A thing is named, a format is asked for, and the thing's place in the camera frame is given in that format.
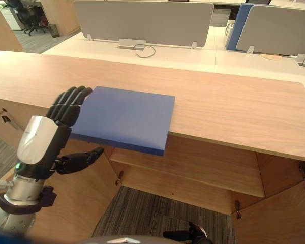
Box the wooden office cabinet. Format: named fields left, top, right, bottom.
left=0, top=50, right=305, bottom=244

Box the white drawer unit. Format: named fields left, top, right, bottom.
left=1, top=7, right=23, bottom=32

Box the short grey desk divider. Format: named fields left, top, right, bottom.
left=236, top=4, right=305, bottom=57

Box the black mesh wastebasket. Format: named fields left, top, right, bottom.
left=48, top=23, right=61, bottom=39

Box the white jug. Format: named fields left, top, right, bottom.
left=224, top=19, right=236, bottom=38

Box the grey robot torso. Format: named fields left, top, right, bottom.
left=84, top=235, right=169, bottom=244

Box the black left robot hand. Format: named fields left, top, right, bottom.
left=14, top=86, right=104, bottom=182

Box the tall wooden cupboard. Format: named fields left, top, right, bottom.
left=40, top=0, right=81, bottom=36

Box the blue folder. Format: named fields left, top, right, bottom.
left=70, top=86, right=176, bottom=157

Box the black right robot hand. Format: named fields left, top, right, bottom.
left=163, top=221, right=212, bottom=244

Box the black office chair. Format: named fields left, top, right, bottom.
left=14, top=0, right=48, bottom=37

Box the wooden partition panel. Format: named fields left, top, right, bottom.
left=0, top=7, right=24, bottom=55

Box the long grey desk divider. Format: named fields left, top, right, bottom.
left=73, top=0, right=215, bottom=49

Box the silver desk cable box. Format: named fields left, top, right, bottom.
left=294, top=53, right=305, bottom=68

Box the round wooden coaster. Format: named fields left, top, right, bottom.
left=260, top=53, right=283, bottom=62

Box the wooden cabinet door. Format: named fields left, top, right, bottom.
left=27, top=138, right=122, bottom=244
left=234, top=177, right=305, bottom=244

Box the blue desk divider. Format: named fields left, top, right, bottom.
left=225, top=3, right=263, bottom=51

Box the metal cabinet door stay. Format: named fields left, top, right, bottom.
left=0, top=108, right=24, bottom=132

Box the wooden cabinet shelf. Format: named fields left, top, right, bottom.
left=109, top=147, right=266, bottom=198

